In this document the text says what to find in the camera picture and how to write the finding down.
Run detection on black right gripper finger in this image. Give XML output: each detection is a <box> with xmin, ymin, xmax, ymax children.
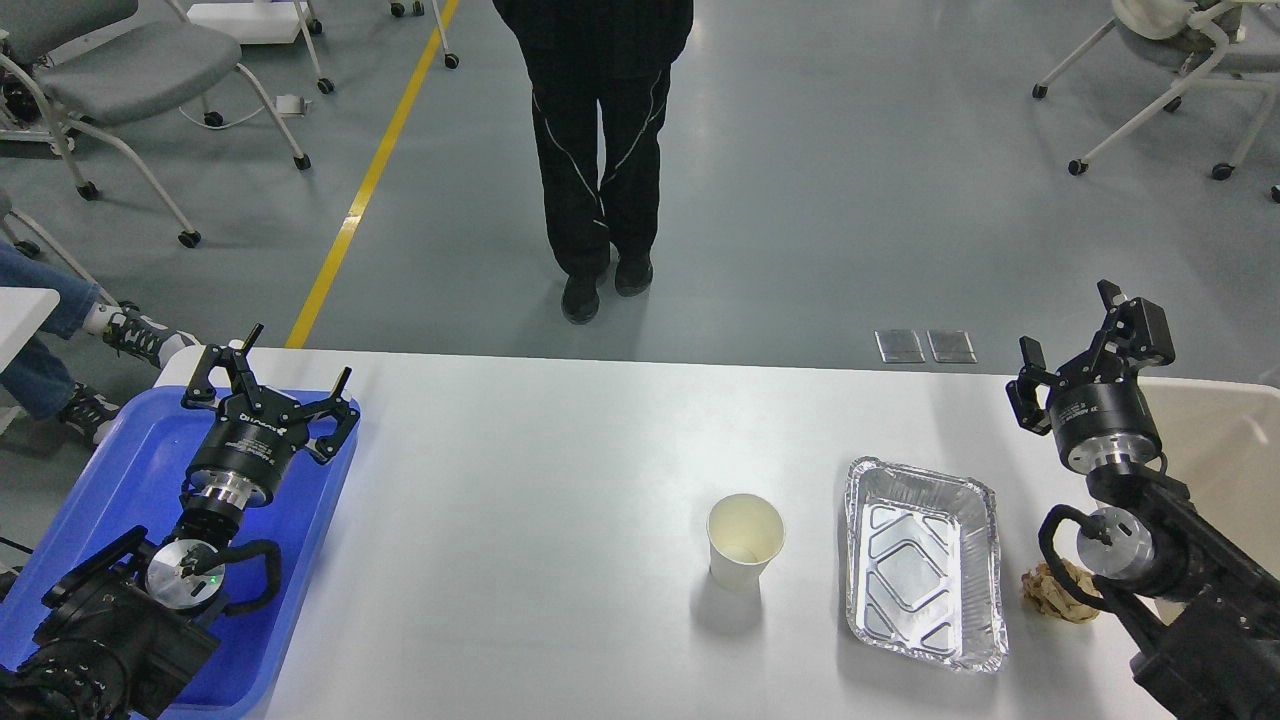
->
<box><xmin>1005</xmin><ymin>337</ymin><xmax>1062</xmax><ymax>434</ymax></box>
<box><xmin>1085</xmin><ymin>279</ymin><xmax>1176</xmax><ymax>369</ymax></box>

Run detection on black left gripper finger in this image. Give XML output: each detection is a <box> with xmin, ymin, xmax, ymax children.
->
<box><xmin>180</xmin><ymin>323</ymin><xmax>264</xmax><ymax>410</ymax></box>
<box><xmin>300</xmin><ymin>366</ymin><xmax>360</xmax><ymax>441</ymax></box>

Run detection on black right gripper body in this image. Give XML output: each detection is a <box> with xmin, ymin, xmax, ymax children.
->
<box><xmin>1046</xmin><ymin>355</ymin><xmax>1164</xmax><ymax>474</ymax></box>

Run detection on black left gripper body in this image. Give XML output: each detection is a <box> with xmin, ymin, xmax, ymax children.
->
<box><xmin>186</xmin><ymin>387</ymin><xmax>347</xmax><ymax>506</ymax></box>

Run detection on white paper cup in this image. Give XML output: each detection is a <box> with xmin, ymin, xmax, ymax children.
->
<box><xmin>707</xmin><ymin>493</ymin><xmax>786</xmax><ymax>591</ymax></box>

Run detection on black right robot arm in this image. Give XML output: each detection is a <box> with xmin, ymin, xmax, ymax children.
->
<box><xmin>1006</xmin><ymin>281</ymin><xmax>1279</xmax><ymax>719</ymax></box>

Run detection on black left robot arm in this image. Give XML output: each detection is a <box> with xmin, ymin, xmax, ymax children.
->
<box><xmin>3</xmin><ymin>346</ymin><xmax>361</xmax><ymax>719</ymax></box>

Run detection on right metal floor plate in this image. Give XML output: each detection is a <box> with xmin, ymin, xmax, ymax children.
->
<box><xmin>925</xmin><ymin>331</ymin><xmax>978</xmax><ymax>364</ymax></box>

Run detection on metal floor plate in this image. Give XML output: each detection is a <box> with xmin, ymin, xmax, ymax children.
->
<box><xmin>925</xmin><ymin>331</ymin><xmax>978</xmax><ymax>364</ymax></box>
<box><xmin>874</xmin><ymin>329</ymin><xmax>925</xmax><ymax>364</ymax></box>

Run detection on blue plastic tray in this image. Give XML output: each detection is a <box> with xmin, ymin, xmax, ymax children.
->
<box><xmin>1</xmin><ymin>386</ymin><xmax>358</xmax><ymax>719</ymax></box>

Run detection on beige plastic bin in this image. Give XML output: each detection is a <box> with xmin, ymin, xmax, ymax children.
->
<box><xmin>1140</xmin><ymin>377</ymin><xmax>1279</xmax><ymax>574</ymax></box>

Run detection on left metal floor plate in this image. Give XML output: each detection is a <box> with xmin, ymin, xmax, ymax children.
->
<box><xmin>874</xmin><ymin>329</ymin><xmax>925</xmax><ymax>364</ymax></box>

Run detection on seated person in jeans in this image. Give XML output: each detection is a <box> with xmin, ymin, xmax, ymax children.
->
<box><xmin>0</xmin><ymin>243</ymin><xmax>198</xmax><ymax>447</ymax></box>

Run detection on crumpled brown paper ball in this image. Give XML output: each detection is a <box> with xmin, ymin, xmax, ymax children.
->
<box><xmin>1020</xmin><ymin>561</ymin><xmax>1100</xmax><ymax>624</ymax></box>

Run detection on aluminium foil tray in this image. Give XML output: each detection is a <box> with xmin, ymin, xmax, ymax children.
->
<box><xmin>844</xmin><ymin>457</ymin><xmax>1009</xmax><ymax>674</ymax></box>

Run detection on white side table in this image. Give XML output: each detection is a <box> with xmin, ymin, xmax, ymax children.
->
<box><xmin>1</xmin><ymin>287</ymin><xmax>60</xmax><ymax>372</ymax></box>

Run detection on white chair on right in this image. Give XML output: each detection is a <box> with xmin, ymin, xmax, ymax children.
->
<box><xmin>1032</xmin><ymin>1</ymin><xmax>1279</xmax><ymax>181</ymax></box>

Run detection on white power adapter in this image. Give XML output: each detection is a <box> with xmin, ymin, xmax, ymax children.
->
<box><xmin>274</xmin><ymin>94</ymin><xmax>312</xmax><ymax>117</ymax></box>

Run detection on grey chair on left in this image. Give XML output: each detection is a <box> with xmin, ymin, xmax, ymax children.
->
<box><xmin>1</xmin><ymin>1</ymin><xmax>311</xmax><ymax>249</ymax></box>

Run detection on white rolling cart base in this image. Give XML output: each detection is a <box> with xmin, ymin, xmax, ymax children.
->
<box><xmin>186</xmin><ymin>1</ymin><xmax>335</xmax><ymax>95</ymax></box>

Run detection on person in black clothes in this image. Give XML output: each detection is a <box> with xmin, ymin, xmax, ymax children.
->
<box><xmin>494</xmin><ymin>1</ymin><xmax>695</xmax><ymax>324</ymax></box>

